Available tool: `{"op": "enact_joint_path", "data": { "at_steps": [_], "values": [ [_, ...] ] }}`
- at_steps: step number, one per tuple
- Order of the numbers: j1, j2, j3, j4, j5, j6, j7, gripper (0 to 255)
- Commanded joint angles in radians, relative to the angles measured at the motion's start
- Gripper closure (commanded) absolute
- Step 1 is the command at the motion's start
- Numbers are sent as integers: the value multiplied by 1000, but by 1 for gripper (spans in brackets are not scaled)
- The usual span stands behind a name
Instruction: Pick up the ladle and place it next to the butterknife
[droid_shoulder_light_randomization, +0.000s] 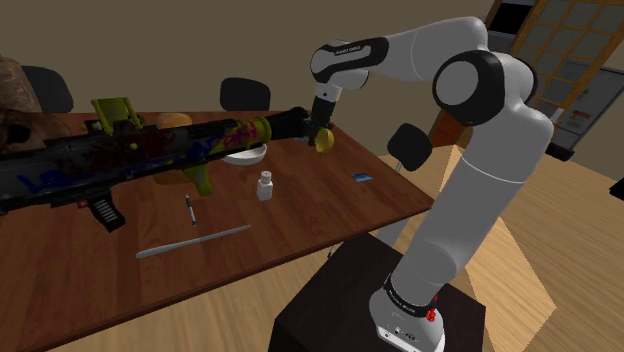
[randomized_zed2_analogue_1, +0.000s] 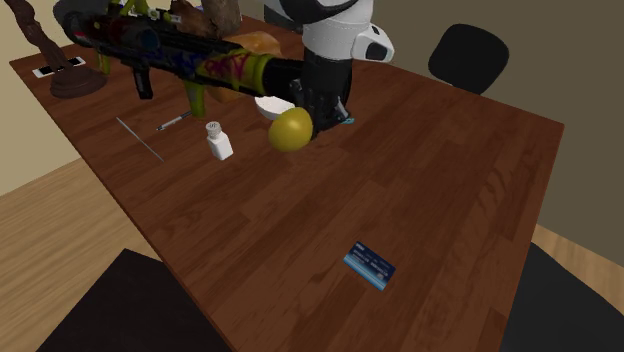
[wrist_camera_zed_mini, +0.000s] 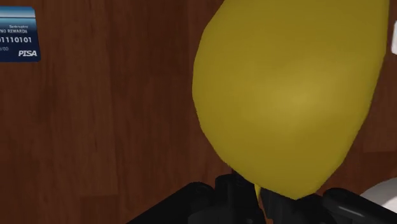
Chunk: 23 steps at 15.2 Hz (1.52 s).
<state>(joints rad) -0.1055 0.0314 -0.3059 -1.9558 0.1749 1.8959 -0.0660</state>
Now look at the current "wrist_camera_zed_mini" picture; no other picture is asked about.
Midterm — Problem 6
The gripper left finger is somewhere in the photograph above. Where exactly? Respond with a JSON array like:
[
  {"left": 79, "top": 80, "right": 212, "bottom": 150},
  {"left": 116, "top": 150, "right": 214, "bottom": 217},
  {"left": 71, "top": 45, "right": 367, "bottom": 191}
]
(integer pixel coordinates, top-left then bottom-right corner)
[{"left": 126, "top": 170, "right": 265, "bottom": 224}]

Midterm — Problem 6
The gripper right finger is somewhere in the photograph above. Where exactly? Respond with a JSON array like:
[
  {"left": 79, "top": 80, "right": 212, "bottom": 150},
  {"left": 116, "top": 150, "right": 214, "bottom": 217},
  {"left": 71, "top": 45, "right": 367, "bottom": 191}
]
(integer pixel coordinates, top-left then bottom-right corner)
[{"left": 260, "top": 187, "right": 397, "bottom": 224}]

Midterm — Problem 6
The yellow banana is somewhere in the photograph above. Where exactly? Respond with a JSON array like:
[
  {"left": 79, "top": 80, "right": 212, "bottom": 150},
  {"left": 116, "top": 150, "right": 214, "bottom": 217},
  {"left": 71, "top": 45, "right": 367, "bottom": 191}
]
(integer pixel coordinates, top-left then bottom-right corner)
[{"left": 192, "top": 0, "right": 390, "bottom": 200}]

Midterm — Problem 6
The white round object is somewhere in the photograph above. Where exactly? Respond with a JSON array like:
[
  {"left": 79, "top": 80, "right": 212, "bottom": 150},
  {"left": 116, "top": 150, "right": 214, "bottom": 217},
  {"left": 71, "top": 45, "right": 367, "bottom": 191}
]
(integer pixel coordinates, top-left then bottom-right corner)
[{"left": 359, "top": 178, "right": 397, "bottom": 215}]

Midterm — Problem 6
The white flat object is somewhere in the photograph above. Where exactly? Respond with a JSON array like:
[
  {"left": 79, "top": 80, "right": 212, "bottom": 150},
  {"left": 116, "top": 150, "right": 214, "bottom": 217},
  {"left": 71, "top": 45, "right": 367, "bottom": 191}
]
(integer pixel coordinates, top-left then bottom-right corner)
[{"left": 391, "top": 20, "right": 397, "bottom": 56}]

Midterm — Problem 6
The blue bank card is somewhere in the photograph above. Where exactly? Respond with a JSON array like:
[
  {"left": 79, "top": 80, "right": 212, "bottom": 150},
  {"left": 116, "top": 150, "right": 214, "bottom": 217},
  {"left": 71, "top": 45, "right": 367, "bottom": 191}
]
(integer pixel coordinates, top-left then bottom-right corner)
[{"left": 0, "top": 6, "right": 41, "bottom": 63}]

